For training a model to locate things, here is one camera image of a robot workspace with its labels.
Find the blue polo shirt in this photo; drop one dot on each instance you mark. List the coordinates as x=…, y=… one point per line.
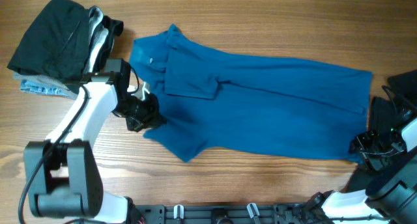
x=265, y=105

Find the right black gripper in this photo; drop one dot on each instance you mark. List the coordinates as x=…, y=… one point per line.
x=358, y=144

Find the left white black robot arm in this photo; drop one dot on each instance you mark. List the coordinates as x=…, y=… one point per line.
x=62, y=177

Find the light blue folded garment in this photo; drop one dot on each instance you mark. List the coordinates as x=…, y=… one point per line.
x=46, y=89

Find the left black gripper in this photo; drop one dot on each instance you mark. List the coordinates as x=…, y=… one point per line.
x=152, y=118

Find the black folded garment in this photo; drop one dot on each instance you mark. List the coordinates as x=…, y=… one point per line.
x=55, y=38

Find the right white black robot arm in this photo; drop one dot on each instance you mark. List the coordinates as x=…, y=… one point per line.
x=384, y=189

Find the dark clothes pile right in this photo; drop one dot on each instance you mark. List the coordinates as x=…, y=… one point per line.
x=395, y=113

